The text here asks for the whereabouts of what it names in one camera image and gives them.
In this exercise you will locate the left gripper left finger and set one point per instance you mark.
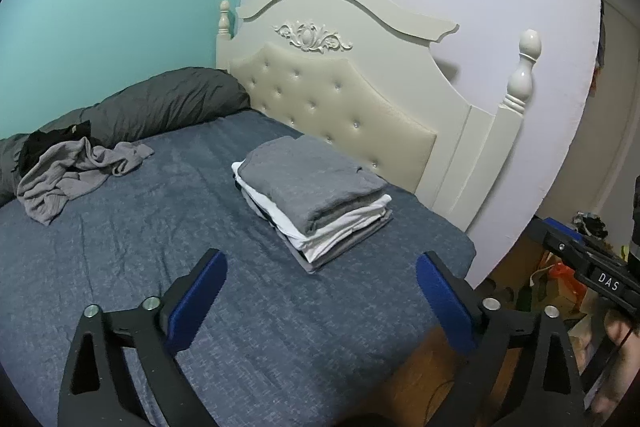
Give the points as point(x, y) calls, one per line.
point(97, 388)

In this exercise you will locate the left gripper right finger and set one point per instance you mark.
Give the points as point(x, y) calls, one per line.
point(545, 388)

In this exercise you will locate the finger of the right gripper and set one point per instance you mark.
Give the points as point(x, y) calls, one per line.
point(547, 231)
point(593, 267)

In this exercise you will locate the grey knit sweater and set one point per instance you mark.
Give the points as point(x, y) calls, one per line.
point(309, 180)

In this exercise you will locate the person's right hand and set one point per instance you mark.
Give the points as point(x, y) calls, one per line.
point(621, 366)

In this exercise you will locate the grey crumpled garment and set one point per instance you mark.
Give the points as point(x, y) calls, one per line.
point(71, 169)

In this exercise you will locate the grey folded garment under stack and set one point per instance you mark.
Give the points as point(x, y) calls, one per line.
point(350, 241)

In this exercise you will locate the black garment on duvet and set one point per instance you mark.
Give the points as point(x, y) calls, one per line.
point(38, 142)

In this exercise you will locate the cream tufted headboard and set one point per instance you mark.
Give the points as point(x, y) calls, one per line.
point(360, 75)

